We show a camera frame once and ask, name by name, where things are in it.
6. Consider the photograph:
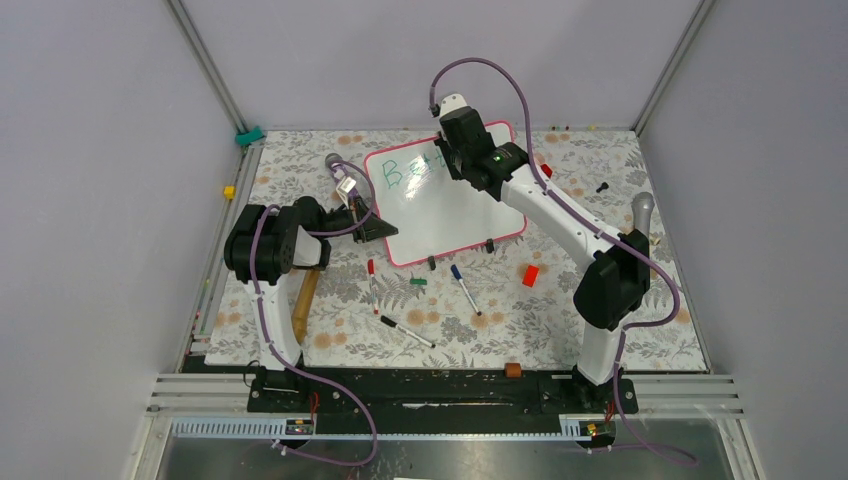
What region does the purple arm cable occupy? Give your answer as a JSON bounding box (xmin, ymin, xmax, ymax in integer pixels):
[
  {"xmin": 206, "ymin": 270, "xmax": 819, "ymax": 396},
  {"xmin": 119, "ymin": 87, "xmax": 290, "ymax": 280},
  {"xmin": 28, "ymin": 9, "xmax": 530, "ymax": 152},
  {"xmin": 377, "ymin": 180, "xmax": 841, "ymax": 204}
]
[
  {"xmin": 248, "ymin": 158, "xmax": 380, "ymax": 466},
  {"xmin": 428, "ymin": 57, "xmax": 700, "ymax": 468}
]

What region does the floral patterned mat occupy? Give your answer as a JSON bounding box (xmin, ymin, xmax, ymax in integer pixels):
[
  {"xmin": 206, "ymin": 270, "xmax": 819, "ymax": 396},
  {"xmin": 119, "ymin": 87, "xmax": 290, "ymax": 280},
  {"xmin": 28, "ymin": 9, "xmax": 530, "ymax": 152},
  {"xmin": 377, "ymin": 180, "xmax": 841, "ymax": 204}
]
[{"xmin": 204, "ymin": 130, "xmax": 710, "ymax": 372}]

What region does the pink framed whiteboard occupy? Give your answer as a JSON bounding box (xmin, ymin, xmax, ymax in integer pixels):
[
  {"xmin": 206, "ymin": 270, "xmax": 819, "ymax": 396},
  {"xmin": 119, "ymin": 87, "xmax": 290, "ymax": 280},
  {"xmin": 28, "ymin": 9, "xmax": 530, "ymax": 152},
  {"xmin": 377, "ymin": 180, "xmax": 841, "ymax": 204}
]
[{"xmin": 364, "ymin": 137, "xmax": 527, "ymax": 267}]

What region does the blue capped marker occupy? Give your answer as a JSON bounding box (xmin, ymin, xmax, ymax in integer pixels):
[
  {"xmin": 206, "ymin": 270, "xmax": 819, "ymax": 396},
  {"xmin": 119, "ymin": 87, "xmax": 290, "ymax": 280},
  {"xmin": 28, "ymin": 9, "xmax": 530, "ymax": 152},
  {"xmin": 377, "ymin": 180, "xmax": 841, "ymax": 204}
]
[{"xmin": 450, "ymin": 264, "xmax": 482, "ymax": 316}]

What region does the red orange block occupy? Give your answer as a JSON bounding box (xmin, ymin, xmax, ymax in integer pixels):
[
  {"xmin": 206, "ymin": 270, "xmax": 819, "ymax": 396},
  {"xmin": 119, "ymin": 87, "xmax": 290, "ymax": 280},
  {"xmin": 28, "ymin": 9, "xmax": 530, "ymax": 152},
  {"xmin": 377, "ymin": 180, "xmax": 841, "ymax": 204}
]
[{"xmin": 522, "ymin": 264, "xmax": 540, "ymax": 288}]

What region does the silver toy microphone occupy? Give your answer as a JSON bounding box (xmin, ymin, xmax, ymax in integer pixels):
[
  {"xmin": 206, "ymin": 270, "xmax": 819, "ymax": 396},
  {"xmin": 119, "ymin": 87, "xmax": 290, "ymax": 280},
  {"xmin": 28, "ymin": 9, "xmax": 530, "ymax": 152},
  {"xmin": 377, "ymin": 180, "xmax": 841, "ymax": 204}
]
[{"xmin": 631, "ymin": 192, "xmax": 655, "ymax": 236}]

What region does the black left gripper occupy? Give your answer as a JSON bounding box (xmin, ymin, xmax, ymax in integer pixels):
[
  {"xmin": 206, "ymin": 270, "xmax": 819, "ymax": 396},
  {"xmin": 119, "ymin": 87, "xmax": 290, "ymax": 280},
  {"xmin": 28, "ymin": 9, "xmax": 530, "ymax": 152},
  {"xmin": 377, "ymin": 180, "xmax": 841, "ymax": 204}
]
[{"xmin": 317, "ymin": 196, "xmax": 398, "ymax": 244}]

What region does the wooden pestle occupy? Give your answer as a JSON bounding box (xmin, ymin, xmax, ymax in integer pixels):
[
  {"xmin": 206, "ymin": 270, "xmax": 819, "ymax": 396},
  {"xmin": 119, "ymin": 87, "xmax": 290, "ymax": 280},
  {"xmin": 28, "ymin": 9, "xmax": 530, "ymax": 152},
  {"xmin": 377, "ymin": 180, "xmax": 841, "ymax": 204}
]
[{"xmin": 291, "ymin": 270, "xmax": 321, "ymax": 346}]

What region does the brown small cube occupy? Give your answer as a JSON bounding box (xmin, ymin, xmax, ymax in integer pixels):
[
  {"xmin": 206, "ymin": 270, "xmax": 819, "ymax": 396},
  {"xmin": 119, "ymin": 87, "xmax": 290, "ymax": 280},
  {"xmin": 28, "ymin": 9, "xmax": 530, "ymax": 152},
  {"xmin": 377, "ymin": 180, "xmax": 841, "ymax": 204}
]
[{"xmin": 504, "ymin": 362, "xmax": 523, "ymax": 379}]

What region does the red capped marker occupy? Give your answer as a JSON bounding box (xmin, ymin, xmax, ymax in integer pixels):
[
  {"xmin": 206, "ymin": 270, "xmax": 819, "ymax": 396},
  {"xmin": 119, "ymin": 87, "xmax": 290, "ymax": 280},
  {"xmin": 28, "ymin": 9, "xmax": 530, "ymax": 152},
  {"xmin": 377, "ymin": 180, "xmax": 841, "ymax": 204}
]
[{"xmin": 367, "ymin": 258, "xmax": 380, "ymax": 316}]

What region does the teal corner clamp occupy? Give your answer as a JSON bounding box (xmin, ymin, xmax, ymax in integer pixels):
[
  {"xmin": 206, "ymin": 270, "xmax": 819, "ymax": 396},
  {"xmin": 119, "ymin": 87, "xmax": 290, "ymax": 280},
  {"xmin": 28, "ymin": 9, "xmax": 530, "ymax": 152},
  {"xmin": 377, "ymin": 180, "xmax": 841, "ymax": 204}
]
[{"xmin": 235, "ymin": 126, "xmax": 265, "ymax": 147}]

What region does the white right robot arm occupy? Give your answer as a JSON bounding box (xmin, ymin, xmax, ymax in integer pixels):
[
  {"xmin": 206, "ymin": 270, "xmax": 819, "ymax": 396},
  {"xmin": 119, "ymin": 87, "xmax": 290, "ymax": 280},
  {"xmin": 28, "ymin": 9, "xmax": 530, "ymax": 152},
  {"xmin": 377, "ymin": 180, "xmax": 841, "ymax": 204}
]
[{"xmin": 435, "ymin": 106, "xmax": 650, "ymax": 412}]

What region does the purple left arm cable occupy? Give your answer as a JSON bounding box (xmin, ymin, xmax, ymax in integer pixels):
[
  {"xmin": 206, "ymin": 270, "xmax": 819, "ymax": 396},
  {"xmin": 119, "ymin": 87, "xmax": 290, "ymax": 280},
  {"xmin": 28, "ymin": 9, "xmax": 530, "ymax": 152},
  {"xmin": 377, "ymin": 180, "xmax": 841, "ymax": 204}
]
[{"xmin": 248, "ymin": 158, "xmax": 380, "ymax": 466}]

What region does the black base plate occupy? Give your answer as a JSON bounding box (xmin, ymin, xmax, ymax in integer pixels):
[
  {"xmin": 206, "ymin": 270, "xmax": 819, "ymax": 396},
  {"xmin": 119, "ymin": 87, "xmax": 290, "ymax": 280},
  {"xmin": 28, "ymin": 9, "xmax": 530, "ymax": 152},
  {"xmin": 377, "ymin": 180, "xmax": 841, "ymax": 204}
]
[{"xmin": 247, "ymin": 367, "xmax": 639, "ymax": 433}]

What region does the black capped marker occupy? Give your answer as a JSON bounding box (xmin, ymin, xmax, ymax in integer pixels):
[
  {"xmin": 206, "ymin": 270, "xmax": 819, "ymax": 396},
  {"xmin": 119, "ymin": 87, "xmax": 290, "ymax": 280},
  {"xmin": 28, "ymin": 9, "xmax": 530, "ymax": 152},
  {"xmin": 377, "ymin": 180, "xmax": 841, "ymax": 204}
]
[{"xmin": 380, "ymin": 315, "xmax": 436, "ymax": 349}]

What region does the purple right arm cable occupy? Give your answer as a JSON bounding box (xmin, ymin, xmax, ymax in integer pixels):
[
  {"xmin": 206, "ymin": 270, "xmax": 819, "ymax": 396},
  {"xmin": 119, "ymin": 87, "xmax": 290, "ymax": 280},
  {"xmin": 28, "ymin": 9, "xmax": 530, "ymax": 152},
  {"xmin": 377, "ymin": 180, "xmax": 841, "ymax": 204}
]
[{"xmin": 428, "ymin": 57, "xmax": 700, "ymax": 468}]

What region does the purple glitter toy microphone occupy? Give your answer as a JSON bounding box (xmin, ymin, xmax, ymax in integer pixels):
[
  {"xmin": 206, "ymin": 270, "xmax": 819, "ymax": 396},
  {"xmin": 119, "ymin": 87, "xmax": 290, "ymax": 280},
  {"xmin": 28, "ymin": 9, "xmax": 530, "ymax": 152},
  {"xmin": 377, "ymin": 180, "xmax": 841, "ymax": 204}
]
[{"xmin": 325, "ymin": 153, "xmax": 368, "ymax": 220}]

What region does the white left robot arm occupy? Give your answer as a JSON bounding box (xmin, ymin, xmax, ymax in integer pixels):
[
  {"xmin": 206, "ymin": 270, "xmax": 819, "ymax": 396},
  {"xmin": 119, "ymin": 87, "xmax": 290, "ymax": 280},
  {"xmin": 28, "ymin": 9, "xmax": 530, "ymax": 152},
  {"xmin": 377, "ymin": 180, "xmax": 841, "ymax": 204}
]
[{"xmin": 224, "ymin": 196, "xmax": 399, "ymax": 371}]

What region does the white slotted cable duct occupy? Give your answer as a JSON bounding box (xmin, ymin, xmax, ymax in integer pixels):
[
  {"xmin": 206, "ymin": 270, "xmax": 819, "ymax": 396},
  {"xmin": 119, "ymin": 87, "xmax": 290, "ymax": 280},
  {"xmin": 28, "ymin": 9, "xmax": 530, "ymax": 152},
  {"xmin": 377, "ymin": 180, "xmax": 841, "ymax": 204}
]
[{"xmin": 171, "ymin": 415, "xmax": 615, "ymax": 442}]

